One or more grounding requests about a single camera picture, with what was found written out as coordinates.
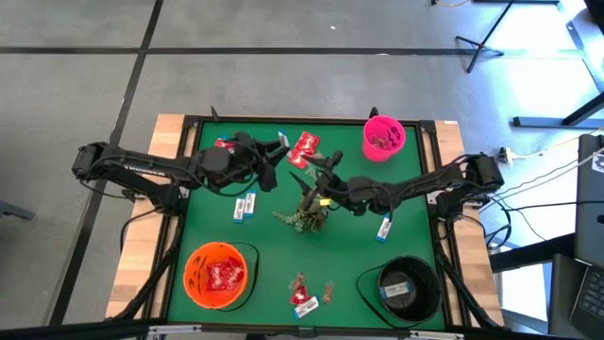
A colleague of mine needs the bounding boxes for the grey floor stand foot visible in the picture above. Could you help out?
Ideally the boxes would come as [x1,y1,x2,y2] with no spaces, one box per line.
[0,200,37,221]

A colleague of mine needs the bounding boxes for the black desk leg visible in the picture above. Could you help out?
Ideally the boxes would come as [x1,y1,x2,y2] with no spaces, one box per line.
[512,92,604,129]

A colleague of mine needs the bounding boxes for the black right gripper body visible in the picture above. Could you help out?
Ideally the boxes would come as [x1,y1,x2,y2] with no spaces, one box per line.
[301,149,379,217]

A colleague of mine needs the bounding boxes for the black tripod stand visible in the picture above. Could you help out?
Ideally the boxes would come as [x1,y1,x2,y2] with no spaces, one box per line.
[454,0,515,75]

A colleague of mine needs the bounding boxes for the potted succulent plant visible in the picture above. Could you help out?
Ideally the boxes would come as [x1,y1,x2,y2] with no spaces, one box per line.
[271,195,331,234]

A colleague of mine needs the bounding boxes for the black plastic bucket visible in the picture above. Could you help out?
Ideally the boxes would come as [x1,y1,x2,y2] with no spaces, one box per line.
[356,255,445,330]

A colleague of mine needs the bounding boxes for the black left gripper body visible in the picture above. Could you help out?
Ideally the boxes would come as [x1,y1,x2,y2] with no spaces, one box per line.
[201,130,280,194]

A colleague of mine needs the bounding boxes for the black frame crossbeam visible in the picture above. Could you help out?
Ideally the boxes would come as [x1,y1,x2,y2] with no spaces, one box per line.
[0,316,604,340]

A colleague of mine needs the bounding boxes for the pink plastic bucket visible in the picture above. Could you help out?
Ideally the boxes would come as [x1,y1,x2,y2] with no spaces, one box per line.
[361,114,407,163]

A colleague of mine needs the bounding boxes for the green table mat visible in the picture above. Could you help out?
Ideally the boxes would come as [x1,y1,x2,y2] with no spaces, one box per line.
[165,120,447,332]

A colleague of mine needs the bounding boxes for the black laptop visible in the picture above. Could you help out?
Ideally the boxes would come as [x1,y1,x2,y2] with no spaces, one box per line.
[546,252,604,340]

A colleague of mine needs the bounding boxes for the black table frame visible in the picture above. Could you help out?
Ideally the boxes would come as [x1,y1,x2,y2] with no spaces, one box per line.
[141,106,476,339]

